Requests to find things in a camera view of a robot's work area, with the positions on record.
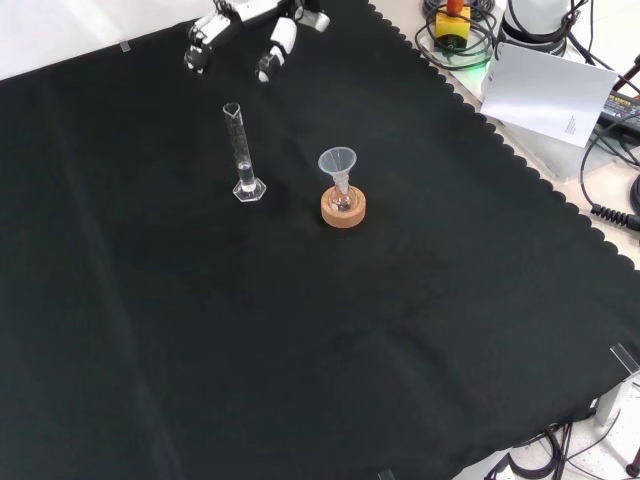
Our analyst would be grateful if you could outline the clear round-bottom flask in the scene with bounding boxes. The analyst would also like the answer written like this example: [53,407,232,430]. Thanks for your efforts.
[329,184,357,214]

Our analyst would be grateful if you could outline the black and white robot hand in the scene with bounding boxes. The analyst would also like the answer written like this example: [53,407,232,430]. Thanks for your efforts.
[183,0,331,84]

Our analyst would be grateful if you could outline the clear plastic funnel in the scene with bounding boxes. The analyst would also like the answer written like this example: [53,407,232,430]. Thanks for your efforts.
[317,146,358,199]

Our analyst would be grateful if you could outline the black floor cables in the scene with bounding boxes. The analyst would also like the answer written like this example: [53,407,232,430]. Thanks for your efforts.
[482,422,576,480]

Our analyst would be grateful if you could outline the black power adapter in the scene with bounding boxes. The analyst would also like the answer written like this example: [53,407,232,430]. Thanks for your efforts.
[597,89,640,129]

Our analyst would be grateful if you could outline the black looped cable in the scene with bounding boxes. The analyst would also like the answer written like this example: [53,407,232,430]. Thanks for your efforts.
[414,0,501,69]

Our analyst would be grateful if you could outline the black coiled cable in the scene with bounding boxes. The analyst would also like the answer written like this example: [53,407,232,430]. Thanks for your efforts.
[579,124,640,231]

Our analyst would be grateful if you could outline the cork ring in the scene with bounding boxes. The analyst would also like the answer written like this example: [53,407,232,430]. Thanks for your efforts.
[320,185,370,230]

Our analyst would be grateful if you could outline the clear glass graduated cylinder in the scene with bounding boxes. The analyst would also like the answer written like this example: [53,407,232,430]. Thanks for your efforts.
[222,101,268,203]

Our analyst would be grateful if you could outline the yellow stop button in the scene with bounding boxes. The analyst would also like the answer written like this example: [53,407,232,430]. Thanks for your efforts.
[433,0,472,52]

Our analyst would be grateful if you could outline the black bench cloth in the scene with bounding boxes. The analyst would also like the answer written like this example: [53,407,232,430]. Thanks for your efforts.
[0,0,640,480]

